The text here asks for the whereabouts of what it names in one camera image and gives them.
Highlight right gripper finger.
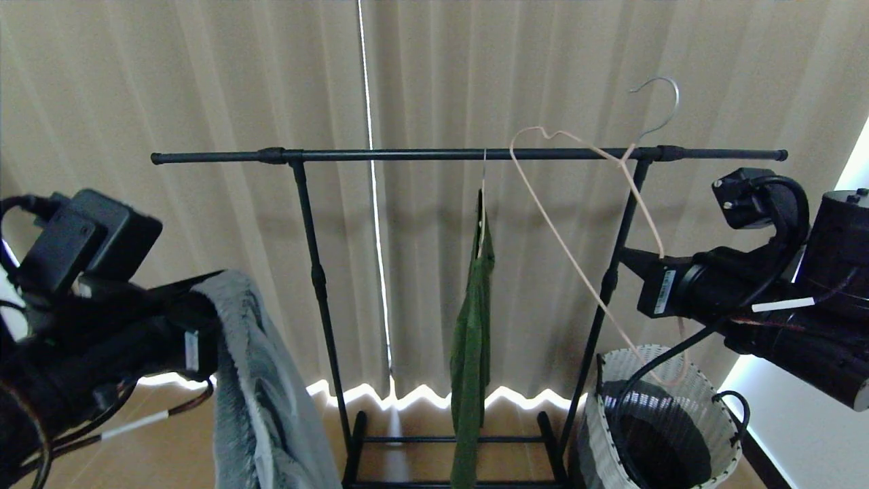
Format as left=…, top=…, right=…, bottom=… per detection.
left=621, top=247, right=664, bottom=280

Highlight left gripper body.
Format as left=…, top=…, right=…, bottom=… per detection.
left=129, top=302, right=223, bottom=382

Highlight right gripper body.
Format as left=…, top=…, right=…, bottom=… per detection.
left=637, top=249, right=749, bottom=320

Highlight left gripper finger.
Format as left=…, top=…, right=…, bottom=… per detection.
left=145, top=270, right=225, bottom=316

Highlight pink clothes hanger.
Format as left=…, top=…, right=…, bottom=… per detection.
left=477, top=148, right=489, bottom=260
left=509, top=76, right=688, bottom=388

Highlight pale grey garment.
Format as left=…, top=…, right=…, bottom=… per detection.
left=191, top=270, right=344, bottom=489

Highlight green long-sleeved shirt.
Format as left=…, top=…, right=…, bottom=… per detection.
left=449, top=190, right=496, bottom=489

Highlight white laundry basket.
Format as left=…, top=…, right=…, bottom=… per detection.
left=577, top=344, right=752, bottom=489

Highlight black clothes rack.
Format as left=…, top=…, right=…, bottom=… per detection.
left=151, top=145, right=790, bottom=489

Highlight beige curtain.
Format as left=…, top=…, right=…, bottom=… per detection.
left=0, top=0, right=869, bottom=412

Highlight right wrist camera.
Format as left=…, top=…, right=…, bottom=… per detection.
left=711, top=168, right=812, bottom=262

